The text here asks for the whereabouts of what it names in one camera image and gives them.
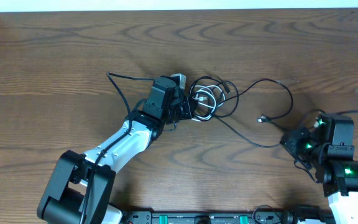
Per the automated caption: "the white usb cable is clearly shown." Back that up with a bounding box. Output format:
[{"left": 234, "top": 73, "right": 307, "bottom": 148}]
[{"left": 190, "top": 85, "right": 226, "bottom": 122}]

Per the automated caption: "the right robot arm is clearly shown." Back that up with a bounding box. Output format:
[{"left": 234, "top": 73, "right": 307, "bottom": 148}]
[{"left": 280, "top": 111, "right": 358, "bottom": 223}]

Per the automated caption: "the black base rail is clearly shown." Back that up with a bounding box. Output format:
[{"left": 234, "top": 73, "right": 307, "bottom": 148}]
[{"left": 119, "top": 205, "right": 336, "bottom": 224}]

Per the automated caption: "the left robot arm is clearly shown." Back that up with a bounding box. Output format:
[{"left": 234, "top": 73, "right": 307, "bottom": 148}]
[{"left": 37, "top": 73, "right": 198, "bottom": 223}]

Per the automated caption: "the black usb cable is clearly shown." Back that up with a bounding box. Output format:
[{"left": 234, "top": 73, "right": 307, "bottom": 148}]
[{"left": 188, "top": 75, "right": 294, "bottom": 149}]

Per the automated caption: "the left camera black cable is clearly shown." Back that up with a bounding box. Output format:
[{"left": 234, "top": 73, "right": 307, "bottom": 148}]
[{"left": 79, "top": 72, "right": 157, "bottom": 224}]

